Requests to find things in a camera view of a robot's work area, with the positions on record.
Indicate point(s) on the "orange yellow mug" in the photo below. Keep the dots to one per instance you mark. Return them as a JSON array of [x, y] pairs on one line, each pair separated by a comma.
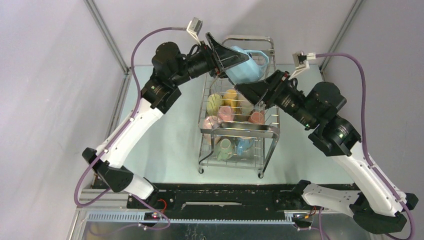
[[230, 98]]

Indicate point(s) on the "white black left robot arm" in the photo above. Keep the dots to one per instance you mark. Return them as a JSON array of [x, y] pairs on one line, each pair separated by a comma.
[[171, 68]]

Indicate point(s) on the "green mug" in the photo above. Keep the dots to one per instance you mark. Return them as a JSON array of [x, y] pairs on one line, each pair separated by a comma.
[[224, 149]]

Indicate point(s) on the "metal wire dish rack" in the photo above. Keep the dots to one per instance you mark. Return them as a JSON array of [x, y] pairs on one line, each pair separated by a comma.
[[265, 135]]

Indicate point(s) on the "pale yellow faceted mug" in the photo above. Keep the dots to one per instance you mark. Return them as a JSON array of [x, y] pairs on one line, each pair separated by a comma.
[[214, 102]]

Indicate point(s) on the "pink faceted mug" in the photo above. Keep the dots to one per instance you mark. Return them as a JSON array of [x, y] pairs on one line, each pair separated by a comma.
[[226, 113]]

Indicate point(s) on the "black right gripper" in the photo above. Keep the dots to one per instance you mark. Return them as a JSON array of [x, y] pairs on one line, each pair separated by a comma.
[[269, 92]]

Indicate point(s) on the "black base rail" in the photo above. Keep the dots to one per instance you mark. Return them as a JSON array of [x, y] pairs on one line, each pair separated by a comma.
[[228, 202]]

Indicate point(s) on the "aluminium frame post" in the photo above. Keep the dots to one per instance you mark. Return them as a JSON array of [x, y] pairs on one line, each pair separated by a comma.
[[99, 20], [349, 19]]

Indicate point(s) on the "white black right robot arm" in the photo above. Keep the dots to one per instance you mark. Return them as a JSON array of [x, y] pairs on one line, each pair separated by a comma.
[[377, 206]]

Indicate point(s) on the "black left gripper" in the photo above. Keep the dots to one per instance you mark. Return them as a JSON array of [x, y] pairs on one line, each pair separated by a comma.
[[219, 58]]

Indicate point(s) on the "iridescent pale pink mug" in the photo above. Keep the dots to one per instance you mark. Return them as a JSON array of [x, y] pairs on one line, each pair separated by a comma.
[[208, 124]]

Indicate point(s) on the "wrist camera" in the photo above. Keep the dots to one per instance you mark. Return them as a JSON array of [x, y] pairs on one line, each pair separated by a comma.
[[301, 62], [194, 27]]

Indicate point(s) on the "salmon dotted mug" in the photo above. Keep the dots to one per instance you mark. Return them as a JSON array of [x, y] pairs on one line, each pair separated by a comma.
[[257, 117]]

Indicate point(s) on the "blue butterfly mug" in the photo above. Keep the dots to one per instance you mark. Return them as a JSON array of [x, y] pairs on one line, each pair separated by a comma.
[[243, 144]]

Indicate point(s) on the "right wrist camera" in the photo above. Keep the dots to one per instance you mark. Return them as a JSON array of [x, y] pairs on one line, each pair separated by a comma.
[[301, 62]]

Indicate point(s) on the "cream seahorse pattern mug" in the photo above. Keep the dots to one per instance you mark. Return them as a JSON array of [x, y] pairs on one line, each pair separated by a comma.
[[245, 110]]

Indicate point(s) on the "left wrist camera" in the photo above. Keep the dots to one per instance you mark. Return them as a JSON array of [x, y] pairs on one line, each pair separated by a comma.
[[194, 27]]

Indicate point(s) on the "aluminium frame post left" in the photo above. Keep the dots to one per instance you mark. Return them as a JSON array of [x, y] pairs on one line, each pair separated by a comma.
[[99, 20]]

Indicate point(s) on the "aluminium frame post right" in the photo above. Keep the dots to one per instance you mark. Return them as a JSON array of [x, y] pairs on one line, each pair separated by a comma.
[[349, 19]]

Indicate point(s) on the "light blue faceted mug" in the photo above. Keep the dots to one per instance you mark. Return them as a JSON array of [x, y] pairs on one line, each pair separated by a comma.
[[248, 71]]

